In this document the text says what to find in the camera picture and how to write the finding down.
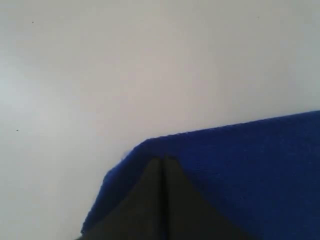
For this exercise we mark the blue cloth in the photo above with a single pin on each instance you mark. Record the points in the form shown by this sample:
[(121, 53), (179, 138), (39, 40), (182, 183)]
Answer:
[(263, 175)]

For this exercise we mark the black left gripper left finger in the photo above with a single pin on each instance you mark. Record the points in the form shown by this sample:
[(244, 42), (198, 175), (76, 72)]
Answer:
[(139, 215)]

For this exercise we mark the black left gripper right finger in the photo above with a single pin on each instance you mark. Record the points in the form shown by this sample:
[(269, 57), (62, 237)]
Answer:
[(188, 214)]

